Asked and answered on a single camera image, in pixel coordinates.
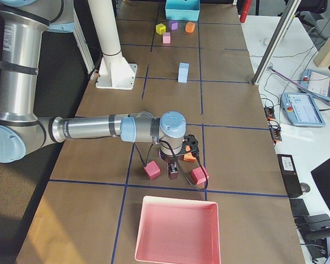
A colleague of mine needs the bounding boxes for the dark red foam block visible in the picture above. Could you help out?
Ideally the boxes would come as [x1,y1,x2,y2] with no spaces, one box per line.
[144,161,161,180]

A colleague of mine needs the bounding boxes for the teach pendant near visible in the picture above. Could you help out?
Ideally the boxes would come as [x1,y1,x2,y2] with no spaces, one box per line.
[281,92,326,128]

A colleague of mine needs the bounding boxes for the black power strip cables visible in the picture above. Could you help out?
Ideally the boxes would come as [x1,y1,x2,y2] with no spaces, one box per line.
[260,93,283,144]

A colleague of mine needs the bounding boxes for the purple foam block left side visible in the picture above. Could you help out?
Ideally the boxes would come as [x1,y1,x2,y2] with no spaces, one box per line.
[168,20,178,31]

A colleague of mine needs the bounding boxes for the teach pendant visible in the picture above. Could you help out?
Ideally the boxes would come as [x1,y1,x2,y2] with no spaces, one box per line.
[281,92,326,128]
[300,69,330,101]

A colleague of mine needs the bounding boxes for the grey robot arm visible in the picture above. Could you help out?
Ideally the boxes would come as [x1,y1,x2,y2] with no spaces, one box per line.
[0,1,115,180]

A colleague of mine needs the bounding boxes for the red object at edge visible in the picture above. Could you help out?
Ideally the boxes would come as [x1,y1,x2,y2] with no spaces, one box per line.
[240,0,252,23]

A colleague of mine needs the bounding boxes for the yellow foam block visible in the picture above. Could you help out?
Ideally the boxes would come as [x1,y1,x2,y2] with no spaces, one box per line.
[155,23,166,35]

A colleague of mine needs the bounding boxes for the aluminium frame post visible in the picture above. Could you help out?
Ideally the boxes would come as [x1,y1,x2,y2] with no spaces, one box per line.
[252,0,301,86]

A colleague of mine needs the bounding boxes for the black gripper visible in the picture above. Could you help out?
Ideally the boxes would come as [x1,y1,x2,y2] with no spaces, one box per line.
[159,150,181,180]

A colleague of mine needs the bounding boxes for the orange foam block left side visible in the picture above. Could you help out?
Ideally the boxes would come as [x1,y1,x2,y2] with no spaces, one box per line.
[185,22,196,34]

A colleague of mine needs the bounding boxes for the teach pendant far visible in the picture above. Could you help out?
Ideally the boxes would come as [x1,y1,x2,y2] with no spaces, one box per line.
[300,69,330,101]

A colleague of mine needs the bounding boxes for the orange foam block right side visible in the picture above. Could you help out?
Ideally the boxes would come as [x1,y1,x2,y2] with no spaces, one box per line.
[183,152,196,162]

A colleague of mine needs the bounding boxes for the white camera stand post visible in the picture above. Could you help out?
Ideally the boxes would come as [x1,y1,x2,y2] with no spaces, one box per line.
[88,0,138,90]

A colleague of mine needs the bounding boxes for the red plastic bin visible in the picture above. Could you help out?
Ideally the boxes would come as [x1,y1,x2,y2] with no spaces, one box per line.
[135,196,221,263]

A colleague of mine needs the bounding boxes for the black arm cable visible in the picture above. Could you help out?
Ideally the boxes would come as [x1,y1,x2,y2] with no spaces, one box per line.
[133,140,210,191]

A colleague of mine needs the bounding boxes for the pink foam block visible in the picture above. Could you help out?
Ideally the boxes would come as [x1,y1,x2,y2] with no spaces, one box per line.
[162,32,171,44]

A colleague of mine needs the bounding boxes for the black box with label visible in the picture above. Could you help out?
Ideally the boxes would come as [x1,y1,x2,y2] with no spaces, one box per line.
[277,154,303,198]

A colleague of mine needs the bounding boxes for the light blue foam block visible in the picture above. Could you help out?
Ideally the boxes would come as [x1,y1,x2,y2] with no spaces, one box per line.
[178,73,188,83]

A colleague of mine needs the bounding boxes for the blue plastic bin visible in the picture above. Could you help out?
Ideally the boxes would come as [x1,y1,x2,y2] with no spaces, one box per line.
[165,0,200,21]

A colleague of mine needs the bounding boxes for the orange foam block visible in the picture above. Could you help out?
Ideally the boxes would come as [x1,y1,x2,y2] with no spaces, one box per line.
[183,152,196,162]
[185,22,196,34]

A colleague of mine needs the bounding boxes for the black monitor stand base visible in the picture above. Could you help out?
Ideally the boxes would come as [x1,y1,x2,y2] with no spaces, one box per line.
[290,198,330,259]

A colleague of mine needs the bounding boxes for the crimson foam block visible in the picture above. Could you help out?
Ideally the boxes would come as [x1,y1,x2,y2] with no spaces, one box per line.
[191,167,209,185]

